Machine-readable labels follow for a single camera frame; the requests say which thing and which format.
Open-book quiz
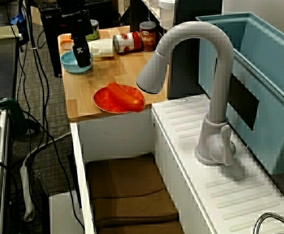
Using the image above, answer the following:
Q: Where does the black computer tower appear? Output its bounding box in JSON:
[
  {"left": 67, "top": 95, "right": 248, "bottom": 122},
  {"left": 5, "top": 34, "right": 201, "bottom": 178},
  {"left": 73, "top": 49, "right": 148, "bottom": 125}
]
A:
[{"left": 39, "top": 7, "right": 68, "bottom": 78}]

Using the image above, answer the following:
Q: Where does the black rectangular panel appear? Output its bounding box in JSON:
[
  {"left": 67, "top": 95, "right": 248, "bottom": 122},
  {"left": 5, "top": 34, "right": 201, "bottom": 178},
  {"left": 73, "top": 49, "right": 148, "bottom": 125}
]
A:
[{"left": 230, "top": 73, "right": 260, "bottom": 131}]

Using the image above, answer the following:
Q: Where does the black upright post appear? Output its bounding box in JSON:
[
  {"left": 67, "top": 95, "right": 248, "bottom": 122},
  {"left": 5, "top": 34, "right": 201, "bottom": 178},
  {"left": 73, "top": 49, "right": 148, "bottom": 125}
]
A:
[{"left": 168, "top": 0, "right": 224, "bottom": 99}]

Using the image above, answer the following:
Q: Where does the orange beans can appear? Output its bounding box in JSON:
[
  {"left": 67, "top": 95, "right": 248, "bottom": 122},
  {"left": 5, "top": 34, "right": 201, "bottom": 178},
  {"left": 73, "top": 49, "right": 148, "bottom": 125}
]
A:
[{"left": 139, "top": 21, "right": 157, "bottom": 52}]

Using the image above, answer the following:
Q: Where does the black cable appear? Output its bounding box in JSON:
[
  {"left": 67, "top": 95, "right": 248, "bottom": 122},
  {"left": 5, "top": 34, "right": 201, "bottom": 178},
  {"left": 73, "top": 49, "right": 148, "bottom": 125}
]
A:
[{"left": 22, "top": 0, "right": 50, "bottom": 147}]

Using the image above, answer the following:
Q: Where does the brown folded cloth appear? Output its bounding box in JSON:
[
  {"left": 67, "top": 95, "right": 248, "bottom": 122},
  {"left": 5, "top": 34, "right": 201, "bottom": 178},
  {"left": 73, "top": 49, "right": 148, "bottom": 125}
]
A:
[{"left": 85, "top": 153, "right": 185, "bottom": 234}]

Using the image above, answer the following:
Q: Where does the white power strip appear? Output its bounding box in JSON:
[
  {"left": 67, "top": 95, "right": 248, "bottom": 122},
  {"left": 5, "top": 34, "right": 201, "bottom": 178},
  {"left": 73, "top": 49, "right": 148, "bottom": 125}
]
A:
[{"left": 19, "top": 131, "right": 72, "bottom": 222}]

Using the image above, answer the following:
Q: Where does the white toy milk jug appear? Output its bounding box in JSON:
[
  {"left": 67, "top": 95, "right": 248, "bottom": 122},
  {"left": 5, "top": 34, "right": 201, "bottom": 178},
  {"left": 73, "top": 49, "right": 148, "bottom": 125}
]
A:
[{"left": 87, "top": 38, "right": 115, "bottom": 59}]

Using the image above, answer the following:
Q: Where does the grey toy faucet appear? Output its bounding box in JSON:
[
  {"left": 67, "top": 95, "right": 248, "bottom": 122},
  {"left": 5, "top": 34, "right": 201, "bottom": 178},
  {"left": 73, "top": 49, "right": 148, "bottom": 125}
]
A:
[{"left": 136, "top": 21, "right": 237, "bottom": 167}]

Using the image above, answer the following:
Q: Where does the yellow paper note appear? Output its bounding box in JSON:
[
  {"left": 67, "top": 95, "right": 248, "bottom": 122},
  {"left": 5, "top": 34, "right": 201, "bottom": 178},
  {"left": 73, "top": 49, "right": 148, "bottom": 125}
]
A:
[{"left": 0, "top": 25, "right": 20, "bottom": 40}]

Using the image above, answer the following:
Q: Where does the white box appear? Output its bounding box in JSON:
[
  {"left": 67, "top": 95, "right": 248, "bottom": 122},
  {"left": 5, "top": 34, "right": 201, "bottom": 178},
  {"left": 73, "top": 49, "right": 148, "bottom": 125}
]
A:
[{"left": 48, "top": 190, "right": 85, "bottom": 234}]

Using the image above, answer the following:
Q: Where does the orange toy sausage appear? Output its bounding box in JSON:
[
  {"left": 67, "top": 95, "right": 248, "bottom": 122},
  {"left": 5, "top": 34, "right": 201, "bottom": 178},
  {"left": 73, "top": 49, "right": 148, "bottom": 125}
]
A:
[{"left": 107, "top": 82, "right": 144, "bottom": 112}]

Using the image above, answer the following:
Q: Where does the light blue plastic bin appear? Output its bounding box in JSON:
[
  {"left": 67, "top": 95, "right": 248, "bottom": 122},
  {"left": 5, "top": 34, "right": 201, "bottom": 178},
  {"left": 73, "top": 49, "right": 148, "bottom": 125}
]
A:
[{"left": 195, "top": 12, "right": 284, "bottom": 176}]

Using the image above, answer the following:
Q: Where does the red white tomato can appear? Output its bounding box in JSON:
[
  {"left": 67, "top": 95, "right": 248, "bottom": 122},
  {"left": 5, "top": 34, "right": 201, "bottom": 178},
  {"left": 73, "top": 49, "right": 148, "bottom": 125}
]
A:
[{"left": 113, "top": 31, "right": 142, "bottom": 54}]

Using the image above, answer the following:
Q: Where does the orange toy food block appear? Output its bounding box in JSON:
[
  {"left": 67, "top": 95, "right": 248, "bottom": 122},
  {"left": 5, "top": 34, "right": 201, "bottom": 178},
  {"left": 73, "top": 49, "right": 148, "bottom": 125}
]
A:
[{"left": 60, "top": 34, "right": 75, "bottom": 51}]

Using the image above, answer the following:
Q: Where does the white toy sink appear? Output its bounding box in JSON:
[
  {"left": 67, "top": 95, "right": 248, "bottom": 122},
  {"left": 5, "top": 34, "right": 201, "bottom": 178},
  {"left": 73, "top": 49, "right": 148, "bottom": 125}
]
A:
[{"left": 70, "top": 94, "right": 284, "bottom": 234}]

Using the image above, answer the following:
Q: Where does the green clamp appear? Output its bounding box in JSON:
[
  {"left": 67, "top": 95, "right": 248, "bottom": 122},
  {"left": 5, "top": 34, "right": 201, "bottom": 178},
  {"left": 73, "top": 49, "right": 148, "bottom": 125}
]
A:
[{"left": 0, "top": 97, "right": 28, "bottom": 137}]

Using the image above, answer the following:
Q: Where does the red plate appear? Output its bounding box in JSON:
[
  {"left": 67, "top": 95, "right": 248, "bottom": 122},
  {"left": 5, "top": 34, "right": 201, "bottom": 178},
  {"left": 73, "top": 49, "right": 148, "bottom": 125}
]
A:
[{"left": 93, "top": 84, "right": 145, "bottom": 114}]

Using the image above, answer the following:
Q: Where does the green peas can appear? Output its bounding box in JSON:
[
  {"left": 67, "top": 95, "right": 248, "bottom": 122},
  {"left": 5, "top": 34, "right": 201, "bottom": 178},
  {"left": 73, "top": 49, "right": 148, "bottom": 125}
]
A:
[{"left": 85, "top": 19, "right": 100, "bottom": 42}]

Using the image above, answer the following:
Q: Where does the light blue bowl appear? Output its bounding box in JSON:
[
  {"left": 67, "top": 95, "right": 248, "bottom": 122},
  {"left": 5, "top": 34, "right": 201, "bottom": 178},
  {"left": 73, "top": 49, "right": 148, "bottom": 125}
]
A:
[{"left": 60, "top": 50, "right": 93, "bottom": 75}]

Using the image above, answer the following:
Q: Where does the white lidded plastic jar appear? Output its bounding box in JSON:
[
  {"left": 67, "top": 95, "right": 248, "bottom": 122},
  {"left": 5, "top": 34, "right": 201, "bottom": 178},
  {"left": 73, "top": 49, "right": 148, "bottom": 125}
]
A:
[{"left": 157, "top": 0, "right": 176, "bottom": 29}]

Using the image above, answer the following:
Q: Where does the cardboard box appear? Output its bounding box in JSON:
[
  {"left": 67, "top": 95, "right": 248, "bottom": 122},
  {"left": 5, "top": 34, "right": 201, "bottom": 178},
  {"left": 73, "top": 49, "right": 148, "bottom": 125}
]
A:
[{"left": 31, "top": 6, "right": 42, "bottom": 26}]

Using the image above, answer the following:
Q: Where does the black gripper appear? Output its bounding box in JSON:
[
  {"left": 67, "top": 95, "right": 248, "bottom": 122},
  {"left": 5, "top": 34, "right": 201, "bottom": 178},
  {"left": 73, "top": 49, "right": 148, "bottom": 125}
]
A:
[{"left": 70, "top": 11, "right": 94, "bottom": 68}]

